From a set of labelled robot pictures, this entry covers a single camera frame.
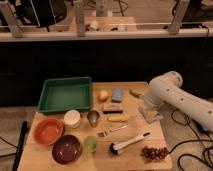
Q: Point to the metal cup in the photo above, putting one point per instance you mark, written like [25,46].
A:
[93,118]

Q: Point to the brown grape bunch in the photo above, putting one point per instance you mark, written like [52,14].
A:
[151,154]

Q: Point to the orange bowl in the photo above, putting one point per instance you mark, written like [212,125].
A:
[48,131]

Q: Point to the light blue towel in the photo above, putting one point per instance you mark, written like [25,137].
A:
[142,111]

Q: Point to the dark purple bowl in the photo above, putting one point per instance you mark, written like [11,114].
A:
[67,149]

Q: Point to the black wooden eraser block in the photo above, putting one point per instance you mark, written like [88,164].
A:
[112,108]

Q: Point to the white handled dish brush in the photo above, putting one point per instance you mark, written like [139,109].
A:
[115,148]

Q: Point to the green plastic tray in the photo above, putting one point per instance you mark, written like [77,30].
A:
[64,94]

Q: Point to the green cucumber toy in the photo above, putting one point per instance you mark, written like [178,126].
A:
[136,94]

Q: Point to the small green cup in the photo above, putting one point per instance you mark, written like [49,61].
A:
[90,144]

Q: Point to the blue sponge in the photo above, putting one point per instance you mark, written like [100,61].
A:
[117,95]

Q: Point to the white cup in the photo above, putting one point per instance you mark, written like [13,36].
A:
[72,118]

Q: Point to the yellow orange fruit toy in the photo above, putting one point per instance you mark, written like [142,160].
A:
[103,95]

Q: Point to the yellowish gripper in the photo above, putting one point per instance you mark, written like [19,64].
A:
[151,114]

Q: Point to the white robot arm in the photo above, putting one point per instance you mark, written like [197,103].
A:
[167,88]

